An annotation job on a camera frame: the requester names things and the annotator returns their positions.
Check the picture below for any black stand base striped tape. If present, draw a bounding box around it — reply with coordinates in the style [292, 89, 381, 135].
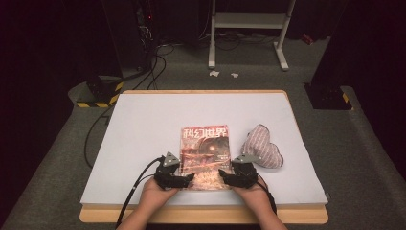
[76, 75, 124, 109]
[304, 81, 354, 111]

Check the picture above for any white table mat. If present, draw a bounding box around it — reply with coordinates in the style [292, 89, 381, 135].
[79, 92, 329, 207]

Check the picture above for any right hand-held gripper cable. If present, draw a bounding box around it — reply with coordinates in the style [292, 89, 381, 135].
[255, 173, 278, 216]

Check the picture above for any red magazine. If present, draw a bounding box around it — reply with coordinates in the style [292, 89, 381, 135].
[179, 124, 233, 192]

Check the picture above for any hand-held gripper cable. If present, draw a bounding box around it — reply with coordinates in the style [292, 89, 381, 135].
[255, 173, 278, 216]
[115, 156, 166, 228]

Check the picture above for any white metal stand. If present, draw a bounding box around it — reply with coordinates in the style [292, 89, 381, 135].
[208, 0, 296, 72]

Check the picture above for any dark equipment rack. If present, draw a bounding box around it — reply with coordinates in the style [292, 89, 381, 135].
[135, 0, 159, 71]

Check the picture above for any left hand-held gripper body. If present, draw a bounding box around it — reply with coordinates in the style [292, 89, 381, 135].
[153, 151, 183, 190]

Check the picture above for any striped pink fabric pouch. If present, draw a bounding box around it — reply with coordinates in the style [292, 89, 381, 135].
[240, 124, 285, 170]

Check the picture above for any person's left hand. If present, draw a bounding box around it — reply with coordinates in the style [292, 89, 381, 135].
[138, 176, 180, 212]

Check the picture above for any wooden table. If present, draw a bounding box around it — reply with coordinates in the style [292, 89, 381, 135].
[79, 89, 329, 225]

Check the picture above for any black floor cable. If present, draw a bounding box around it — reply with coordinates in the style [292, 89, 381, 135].
[83, 106, 113, 170]
[132, 44, 175, 91]

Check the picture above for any person's right hand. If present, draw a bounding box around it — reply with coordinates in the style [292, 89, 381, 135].
[231, 176, 272, 209]

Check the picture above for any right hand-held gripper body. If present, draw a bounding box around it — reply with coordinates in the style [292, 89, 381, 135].
[230, 152, 261, 190]

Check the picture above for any left hand-held gripper cable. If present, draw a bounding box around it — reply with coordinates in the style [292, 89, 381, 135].
[115, 156, 166, 228]

